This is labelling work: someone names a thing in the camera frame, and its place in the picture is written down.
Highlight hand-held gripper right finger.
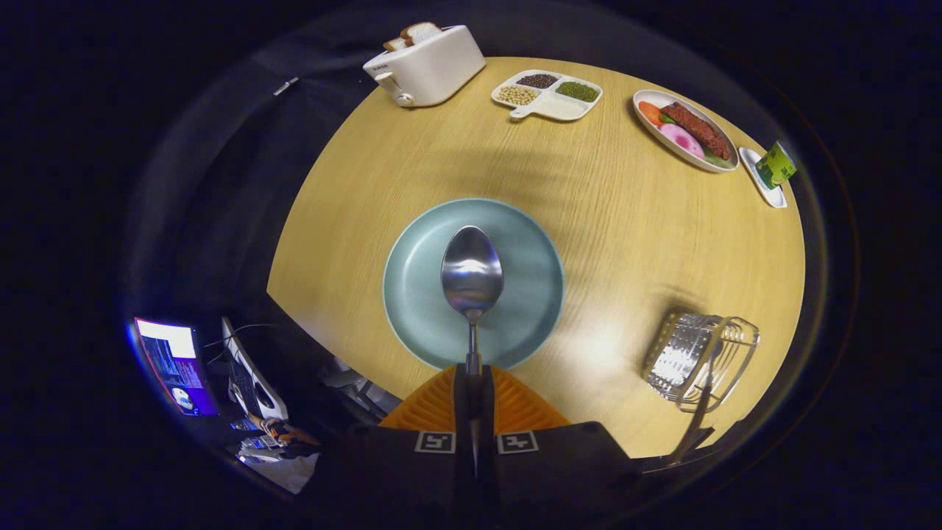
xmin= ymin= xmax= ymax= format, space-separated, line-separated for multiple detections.
xmin=477 ymin=364 xmax=641 ymax=530

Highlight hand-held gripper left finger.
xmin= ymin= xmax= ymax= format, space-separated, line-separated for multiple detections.
xmin=309 ymin=364 xmax=478 ymax=530

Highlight metal spoon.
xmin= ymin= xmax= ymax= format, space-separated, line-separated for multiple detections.
xmin=440 ymin=225 xmax=506 ymax=376

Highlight metal fork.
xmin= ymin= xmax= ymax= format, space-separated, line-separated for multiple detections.
xmin=668 ymin=335 xmax=726 ymax=466

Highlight teal round plate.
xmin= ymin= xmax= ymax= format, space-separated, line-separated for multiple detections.
xmin=382 ymin=197 xmax=566 ymax=371

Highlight orange black striped object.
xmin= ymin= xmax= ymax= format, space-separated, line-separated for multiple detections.
xmin=247 ymin=412 xmax=319 ymax=447

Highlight white crumpled cloth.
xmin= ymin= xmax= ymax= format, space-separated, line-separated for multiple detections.
xmin=237 ymin=450 xmax=321 ymax=495

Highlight perforated metal cutlery basket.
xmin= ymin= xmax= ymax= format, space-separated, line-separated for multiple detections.
xmin=642 ymin=309 xmax=761 ymax=414

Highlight white edged keyboard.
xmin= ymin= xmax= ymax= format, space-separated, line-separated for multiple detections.
xmin=221 ymin=317 xmax=289 ymax=420

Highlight lit computer monitor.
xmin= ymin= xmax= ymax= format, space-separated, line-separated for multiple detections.
xmin=134 ymin=317 xmax=220 ymax=417

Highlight white divided dish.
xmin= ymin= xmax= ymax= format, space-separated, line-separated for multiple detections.
xmin=491 ymin=69 xmax=603 ymax=122

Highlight white oval food plate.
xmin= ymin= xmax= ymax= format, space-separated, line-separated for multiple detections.
xmin=633 ymin=89 xmax=740 ymax=174

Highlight pink ham slice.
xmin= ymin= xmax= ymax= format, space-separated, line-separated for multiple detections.
xmin=659 ymin=123 xmax=706 ymax=160

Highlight white toaster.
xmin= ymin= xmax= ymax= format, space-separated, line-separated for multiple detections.
xmin=362 ymin=24 xmax=487 ymax=108

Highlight brown meat pieces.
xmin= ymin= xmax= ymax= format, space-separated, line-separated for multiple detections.
xmin=660 ymin=102 xmax=732 ymax=161

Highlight white square coaster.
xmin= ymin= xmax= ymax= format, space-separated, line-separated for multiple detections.
xmin=738 ymin=146 xmax=788 ymax=209

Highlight green drink bottle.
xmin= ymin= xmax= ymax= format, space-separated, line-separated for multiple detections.
xmin=754 ymin=140 xmax=798 ymax=191

